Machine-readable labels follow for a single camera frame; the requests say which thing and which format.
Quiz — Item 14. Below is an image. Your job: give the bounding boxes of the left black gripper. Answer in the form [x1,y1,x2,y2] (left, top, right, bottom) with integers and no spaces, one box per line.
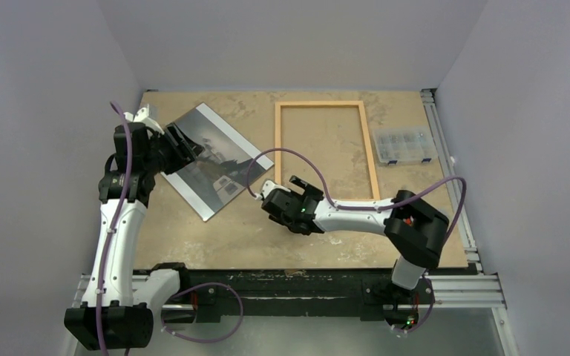
[143,122,203,175]

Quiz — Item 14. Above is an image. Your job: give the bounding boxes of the photo with glass pane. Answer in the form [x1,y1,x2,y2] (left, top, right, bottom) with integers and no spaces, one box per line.
[163,103,275,222]

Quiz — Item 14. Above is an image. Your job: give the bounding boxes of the wooden picture frame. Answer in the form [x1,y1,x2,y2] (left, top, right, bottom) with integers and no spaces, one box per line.
[275,99,381,201]

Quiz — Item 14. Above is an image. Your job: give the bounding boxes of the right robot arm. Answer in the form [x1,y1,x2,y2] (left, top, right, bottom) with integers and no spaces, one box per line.
[257,177,451,302]

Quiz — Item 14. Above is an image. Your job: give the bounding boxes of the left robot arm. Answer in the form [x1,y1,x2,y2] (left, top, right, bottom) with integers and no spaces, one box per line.
[64,122,204,352]

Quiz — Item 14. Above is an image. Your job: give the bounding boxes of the clear plastic screw box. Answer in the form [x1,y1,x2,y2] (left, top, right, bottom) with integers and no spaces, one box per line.
[372,126,438,165]

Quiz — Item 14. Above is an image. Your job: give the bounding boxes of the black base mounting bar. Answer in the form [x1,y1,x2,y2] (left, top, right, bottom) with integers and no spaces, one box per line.
[162,268,435,329]

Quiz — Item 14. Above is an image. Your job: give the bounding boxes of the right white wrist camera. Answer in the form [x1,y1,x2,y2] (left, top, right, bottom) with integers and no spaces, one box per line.
[255,179,291,201]

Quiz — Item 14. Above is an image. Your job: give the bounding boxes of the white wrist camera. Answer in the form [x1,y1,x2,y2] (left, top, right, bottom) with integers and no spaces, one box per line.
[255,179,291,201]
[122,104,164,134]

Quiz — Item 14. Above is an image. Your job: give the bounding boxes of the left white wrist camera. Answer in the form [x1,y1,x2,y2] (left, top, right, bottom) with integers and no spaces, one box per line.
[122,104,164,134]

